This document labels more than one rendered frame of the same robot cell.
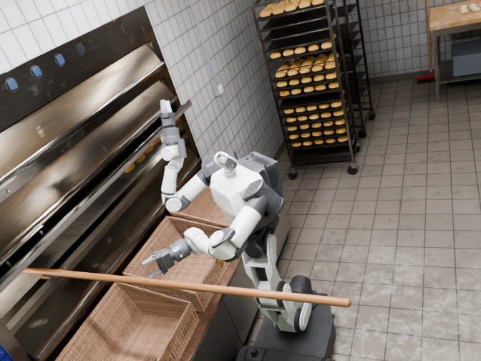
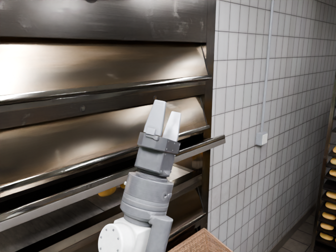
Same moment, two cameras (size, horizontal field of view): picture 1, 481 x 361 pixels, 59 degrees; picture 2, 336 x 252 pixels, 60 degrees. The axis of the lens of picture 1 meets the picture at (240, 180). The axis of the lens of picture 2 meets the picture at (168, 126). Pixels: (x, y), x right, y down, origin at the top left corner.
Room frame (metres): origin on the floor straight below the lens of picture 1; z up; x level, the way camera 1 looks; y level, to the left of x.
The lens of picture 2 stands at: (1.54, 0.10, 1.85)
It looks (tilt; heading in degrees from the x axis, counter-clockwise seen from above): 15 degrees down; 14
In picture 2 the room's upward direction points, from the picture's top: straight up
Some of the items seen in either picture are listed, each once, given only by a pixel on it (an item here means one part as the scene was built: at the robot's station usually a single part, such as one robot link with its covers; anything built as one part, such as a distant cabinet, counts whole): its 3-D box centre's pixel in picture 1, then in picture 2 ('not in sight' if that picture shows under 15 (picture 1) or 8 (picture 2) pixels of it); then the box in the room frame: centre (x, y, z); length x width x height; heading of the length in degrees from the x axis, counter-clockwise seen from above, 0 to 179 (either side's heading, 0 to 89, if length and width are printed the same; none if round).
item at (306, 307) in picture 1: (292, 313); not in sight; (1.88, -0.05, 0.28); 0.21 x 0.20 x 0.13; 149
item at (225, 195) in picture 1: (248, 192); not in sight; (1.80, -0.02, 1.26); 0.34 x 0.30 x 0.36; 24
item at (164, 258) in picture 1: (169, 256); not in sight; (1.60, 0.42, 1.19); 0.12 x 0.10 x 0.13; 114
